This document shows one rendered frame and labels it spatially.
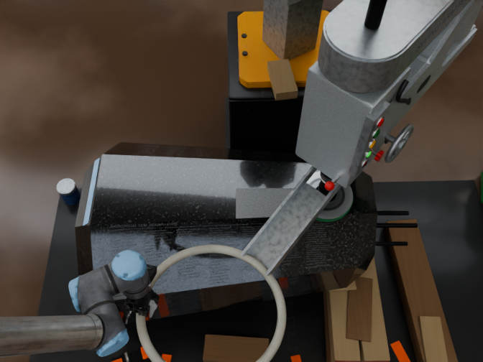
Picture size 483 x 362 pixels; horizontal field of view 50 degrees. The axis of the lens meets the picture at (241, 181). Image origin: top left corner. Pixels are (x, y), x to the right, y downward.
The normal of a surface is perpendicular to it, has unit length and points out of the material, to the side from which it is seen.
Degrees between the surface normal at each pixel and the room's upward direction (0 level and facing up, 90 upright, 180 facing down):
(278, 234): 15
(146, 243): 45
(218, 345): 0
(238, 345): 0
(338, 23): 0
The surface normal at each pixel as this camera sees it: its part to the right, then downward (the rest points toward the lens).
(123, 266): 0.11, -0.60
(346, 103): -0.66, 0.64
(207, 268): 0.04, 0.22
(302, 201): -0.17, -0.34
